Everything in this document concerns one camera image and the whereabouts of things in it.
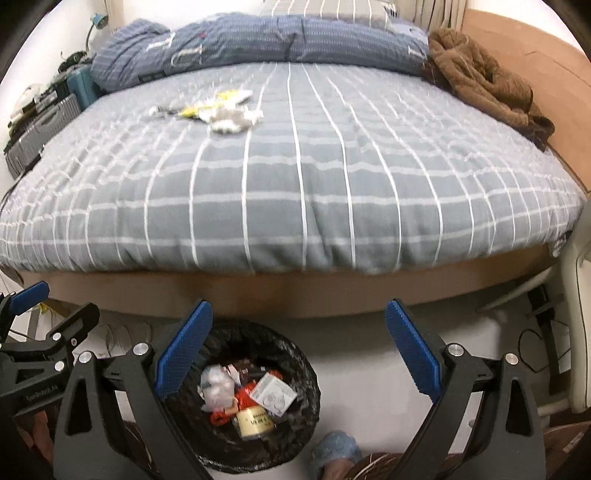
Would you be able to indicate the white chair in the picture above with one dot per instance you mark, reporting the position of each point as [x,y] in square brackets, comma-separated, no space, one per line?
[579,323]

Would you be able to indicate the grey striped pillow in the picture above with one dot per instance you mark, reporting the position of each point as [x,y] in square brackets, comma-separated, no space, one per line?
[323,11]

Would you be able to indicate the blue striped quilt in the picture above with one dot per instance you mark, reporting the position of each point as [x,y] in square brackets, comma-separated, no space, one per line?
[231,46]

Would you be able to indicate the black-lined trash bin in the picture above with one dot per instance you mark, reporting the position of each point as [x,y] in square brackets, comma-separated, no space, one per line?
[286,360]

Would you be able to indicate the brown fleece jacket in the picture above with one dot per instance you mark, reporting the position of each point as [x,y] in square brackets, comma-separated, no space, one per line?
[480,78]

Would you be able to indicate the grey checkered bed sheet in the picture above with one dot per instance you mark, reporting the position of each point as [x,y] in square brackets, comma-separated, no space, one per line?
[323,184]

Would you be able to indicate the teal box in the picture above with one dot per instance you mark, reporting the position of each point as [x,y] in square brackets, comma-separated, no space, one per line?
[83,90]

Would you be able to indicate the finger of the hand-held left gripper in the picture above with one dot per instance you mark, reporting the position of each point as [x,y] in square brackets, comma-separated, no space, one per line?
[69,334]
[30,297]

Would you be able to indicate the wooden bed frame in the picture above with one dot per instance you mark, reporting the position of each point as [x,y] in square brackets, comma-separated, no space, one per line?
[277,290]

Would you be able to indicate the red plastic bag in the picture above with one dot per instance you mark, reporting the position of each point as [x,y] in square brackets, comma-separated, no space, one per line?
[247,394]

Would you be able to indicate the grey ribbed suitcase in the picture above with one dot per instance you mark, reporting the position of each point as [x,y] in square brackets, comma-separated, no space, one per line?
[41,129]

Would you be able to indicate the teal desk lamp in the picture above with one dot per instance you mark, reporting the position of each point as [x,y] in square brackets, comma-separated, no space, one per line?
[99,19]

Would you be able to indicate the wooden headboard panel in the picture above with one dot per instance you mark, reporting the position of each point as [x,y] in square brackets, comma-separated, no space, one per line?
[554,92]

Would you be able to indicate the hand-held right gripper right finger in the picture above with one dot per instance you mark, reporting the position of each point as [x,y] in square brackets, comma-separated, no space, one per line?
[411,346]

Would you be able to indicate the beige curtain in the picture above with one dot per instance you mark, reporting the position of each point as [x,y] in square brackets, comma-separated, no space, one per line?
[438,14]

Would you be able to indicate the yellow snack wrapper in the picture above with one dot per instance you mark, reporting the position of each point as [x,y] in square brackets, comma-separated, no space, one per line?
[194,110]

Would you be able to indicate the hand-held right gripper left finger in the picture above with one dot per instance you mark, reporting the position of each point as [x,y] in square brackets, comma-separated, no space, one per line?
[182,350]

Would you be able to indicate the white cardboard box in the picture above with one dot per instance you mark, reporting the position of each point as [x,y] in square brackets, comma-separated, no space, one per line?
[272,392]

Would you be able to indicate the yellow labelled jar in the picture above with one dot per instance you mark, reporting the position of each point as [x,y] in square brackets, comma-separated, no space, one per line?
[254,422]

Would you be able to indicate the blue slipper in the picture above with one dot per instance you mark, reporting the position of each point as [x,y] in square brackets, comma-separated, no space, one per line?
[334,445]

